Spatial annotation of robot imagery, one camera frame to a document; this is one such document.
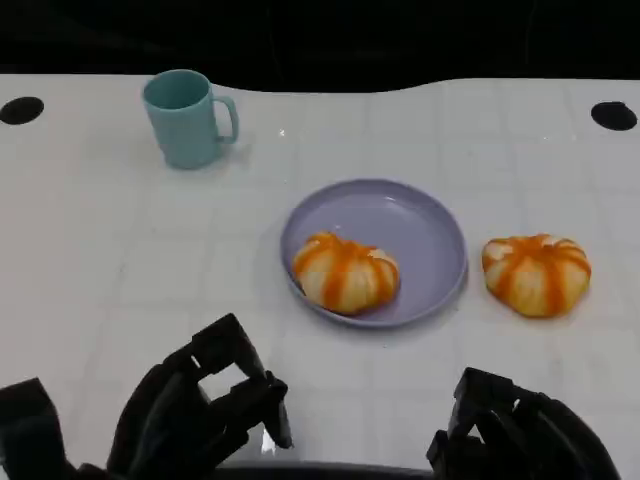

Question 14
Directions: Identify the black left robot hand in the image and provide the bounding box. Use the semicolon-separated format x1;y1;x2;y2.
107;313;294;480

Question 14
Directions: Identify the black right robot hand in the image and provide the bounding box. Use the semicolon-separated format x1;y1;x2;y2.
426;367;624;480

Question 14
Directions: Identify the orange and white bread roll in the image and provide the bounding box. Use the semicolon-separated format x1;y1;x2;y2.
292;230;402;317
481;233;593;320

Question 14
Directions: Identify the lilac plate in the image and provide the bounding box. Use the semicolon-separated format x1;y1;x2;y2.
279;178;469;330

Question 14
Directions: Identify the pale green mug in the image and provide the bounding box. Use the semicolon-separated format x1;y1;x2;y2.
141;69;240;170

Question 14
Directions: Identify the black table grommet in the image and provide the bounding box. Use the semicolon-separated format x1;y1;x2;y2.
0;96;45;126
590;101;638;132

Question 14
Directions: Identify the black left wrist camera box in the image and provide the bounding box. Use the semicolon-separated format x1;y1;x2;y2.
0;377;77;480

